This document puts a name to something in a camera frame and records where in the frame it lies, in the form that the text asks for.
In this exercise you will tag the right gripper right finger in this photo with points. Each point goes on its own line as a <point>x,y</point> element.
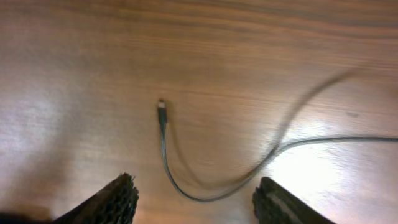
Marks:
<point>275,205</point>

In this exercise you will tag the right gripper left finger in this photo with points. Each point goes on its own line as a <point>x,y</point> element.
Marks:
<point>115,203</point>

